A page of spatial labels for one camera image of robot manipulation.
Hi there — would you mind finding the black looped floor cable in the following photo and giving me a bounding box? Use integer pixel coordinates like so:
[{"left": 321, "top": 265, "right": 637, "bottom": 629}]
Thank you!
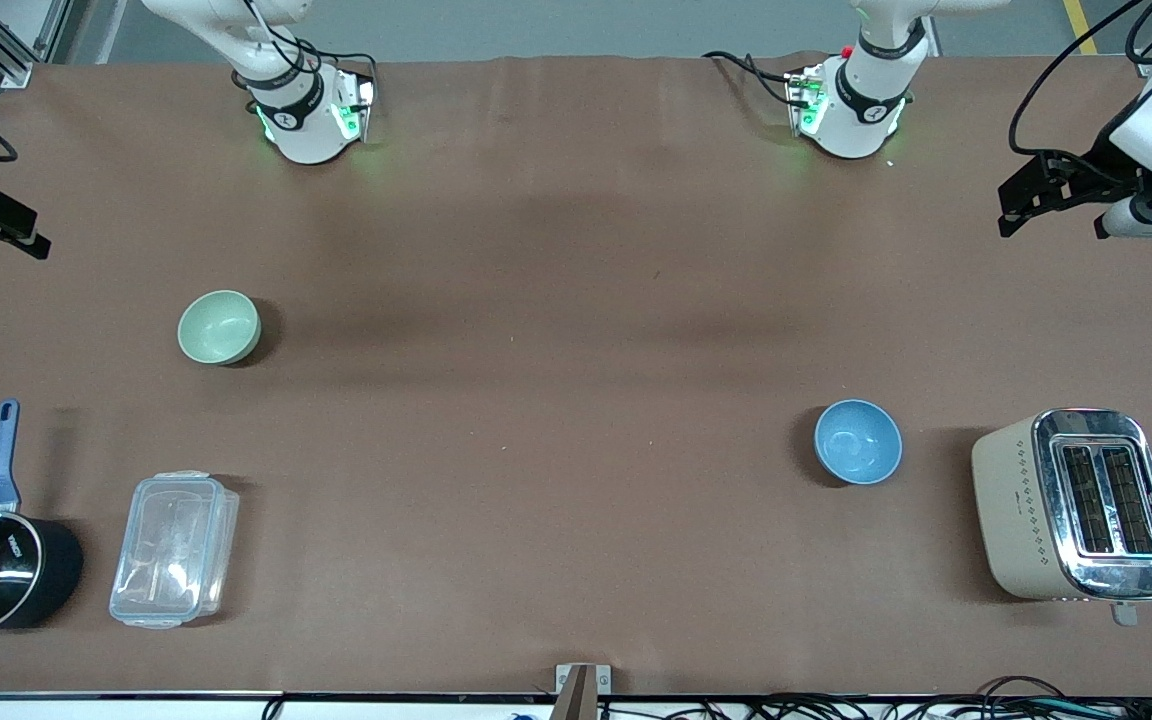
[{"left": 974, "top": 675, "right": 1072, "bottom": 706}]

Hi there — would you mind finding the clear plastic lidded container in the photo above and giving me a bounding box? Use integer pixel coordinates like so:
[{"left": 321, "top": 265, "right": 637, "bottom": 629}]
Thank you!
[{"left": 109, "top": 471, "right": 240, "bottom": 630}]

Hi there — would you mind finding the beige and chrome toaster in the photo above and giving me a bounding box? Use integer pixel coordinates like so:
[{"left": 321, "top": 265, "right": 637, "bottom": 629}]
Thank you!
[{"left": 971, "top": 408, "right": 1152, "bottom": 628}]

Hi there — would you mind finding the metal table edge bracket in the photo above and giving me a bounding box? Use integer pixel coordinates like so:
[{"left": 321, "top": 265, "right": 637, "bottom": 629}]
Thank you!
[{"left": 554, "top": 663, "right": 613, "bottom": 720}]

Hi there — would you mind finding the black left arm base cable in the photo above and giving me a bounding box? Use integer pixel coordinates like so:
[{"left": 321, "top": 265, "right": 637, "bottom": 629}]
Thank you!
[{"left": 703, "top": 50, "right": 799, "bottom": 103}]

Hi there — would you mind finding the brown table cover sheet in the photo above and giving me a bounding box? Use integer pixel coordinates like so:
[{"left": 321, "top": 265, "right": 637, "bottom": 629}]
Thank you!
[{"left": 0, "top": 55, "right": 1152, "bottom": 698}]

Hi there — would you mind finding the black saucepan with blue handle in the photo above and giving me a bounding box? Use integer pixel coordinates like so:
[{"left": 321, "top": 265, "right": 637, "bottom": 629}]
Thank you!
[{"left": 0, "top": 399, "right": 85, "bottom": 637}]

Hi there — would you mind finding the green bowl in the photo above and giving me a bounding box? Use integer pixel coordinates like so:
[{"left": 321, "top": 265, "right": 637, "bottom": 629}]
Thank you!
[{"left": 177, "top": 290, "right": 262, "bottom": 367}]

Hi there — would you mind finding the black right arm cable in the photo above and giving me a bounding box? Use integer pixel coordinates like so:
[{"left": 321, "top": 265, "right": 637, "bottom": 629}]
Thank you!
[{"left": 241, "top": 0, "right": 379, "bottom": 111}]

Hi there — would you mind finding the blue bowl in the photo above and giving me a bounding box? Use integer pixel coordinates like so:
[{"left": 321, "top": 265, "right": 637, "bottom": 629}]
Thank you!
[{"left": 814, "top": 399, "right": 904, "bottom": 486}]

